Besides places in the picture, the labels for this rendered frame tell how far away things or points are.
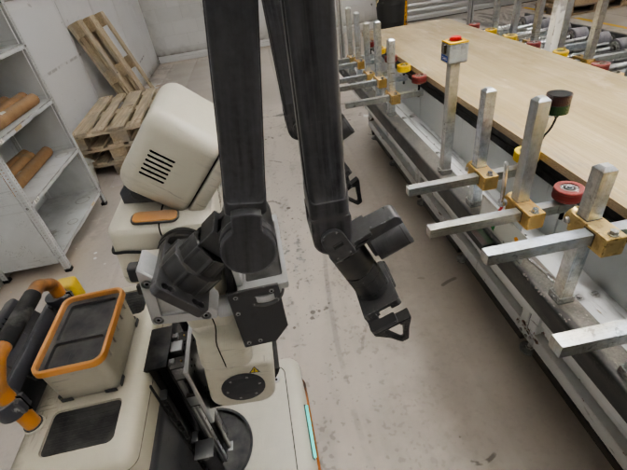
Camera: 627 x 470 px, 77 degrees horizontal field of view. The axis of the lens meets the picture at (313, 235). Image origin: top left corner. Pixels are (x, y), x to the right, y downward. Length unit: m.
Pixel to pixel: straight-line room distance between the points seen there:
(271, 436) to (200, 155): 1.04
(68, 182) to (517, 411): 3.42
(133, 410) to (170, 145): 0.60
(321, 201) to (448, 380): 1.44
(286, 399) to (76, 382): 0.74
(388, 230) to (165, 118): 0.37
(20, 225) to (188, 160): 2.39
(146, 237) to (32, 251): 2.42
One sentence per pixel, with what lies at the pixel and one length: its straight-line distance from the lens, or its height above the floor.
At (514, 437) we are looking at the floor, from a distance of 1.81.
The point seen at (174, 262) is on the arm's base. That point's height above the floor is 1.23.
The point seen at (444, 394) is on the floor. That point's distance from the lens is 1.85.
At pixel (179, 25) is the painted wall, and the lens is 8.76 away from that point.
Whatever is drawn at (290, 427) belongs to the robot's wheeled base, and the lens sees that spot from 1.47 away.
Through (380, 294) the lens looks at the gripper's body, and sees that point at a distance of 0.67.
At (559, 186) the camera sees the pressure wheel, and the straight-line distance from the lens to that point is 1.35.
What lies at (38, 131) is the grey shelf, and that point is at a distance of 3.67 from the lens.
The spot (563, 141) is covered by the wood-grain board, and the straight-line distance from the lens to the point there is 1.65.
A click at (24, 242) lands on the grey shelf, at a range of 3.07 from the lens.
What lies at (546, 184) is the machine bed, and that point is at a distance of 1.59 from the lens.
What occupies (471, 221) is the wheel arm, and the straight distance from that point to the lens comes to 1.23.
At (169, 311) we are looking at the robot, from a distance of 0.66.
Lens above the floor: 1.56
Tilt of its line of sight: 36 degrees down
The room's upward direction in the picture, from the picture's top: 9 degrees counter-clockwise
